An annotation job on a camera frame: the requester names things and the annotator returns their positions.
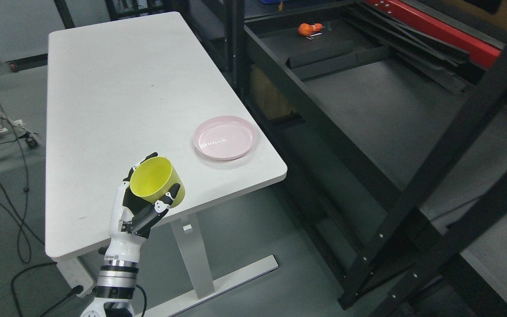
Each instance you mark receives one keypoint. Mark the yellow plastic cup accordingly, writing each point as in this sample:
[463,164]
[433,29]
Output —
[154,178]

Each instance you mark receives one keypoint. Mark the orange toy object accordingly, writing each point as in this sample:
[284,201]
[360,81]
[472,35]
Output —
[307,30]

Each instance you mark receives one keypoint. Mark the white table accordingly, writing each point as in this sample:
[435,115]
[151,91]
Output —
[117,92]

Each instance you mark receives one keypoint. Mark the pink plastic plate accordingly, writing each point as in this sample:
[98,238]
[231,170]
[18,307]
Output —
[225,138]

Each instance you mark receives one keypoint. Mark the dark metal shelf rack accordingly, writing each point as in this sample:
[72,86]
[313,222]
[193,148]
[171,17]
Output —
[396,146]

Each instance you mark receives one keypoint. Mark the red metal beam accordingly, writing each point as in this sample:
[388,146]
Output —
[479,27]

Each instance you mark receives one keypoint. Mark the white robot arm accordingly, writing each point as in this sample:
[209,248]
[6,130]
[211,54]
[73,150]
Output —
[114,290]

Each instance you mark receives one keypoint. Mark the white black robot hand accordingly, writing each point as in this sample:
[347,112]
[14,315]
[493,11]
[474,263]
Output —
[132,218]

